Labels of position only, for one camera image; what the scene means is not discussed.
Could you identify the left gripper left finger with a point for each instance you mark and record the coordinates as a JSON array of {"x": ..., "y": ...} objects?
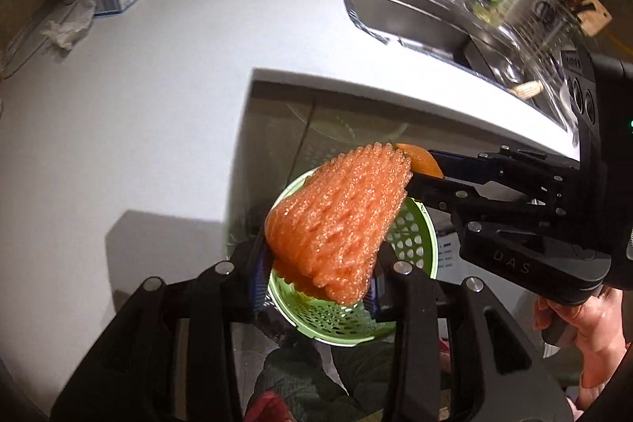
[{"x": 168, "y": 354}]

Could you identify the green plastic trash basket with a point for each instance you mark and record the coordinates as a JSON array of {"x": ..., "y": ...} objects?
[{"x": 413, "y": 240}]

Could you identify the person's right hand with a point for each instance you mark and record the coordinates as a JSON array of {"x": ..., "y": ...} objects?
[{"x": 600, "y": 334}]

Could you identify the orange foam fruit net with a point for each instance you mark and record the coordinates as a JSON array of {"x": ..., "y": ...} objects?
[{"x": 326, "y": 236}]

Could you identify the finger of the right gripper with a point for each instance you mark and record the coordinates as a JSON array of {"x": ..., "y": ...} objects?
[
  {"x": 466, "y": 202},
  {"x": 507, "y": 162}
]

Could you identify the large crumpled white tissue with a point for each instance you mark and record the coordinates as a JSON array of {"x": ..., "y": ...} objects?
[{"x": 74, "y": 27}]

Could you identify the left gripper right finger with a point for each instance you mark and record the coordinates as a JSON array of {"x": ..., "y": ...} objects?
[{"x": 457, "y": 338}]

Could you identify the orange peel piece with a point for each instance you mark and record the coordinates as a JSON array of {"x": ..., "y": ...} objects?
[{"x": 422, "y": 162}]

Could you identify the stainless steel sink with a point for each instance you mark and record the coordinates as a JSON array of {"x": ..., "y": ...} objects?
[{"x": 446, "y": 30}]

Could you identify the wooden knife block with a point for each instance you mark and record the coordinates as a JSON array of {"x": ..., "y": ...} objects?
[{"x": 591, "y": 15}]

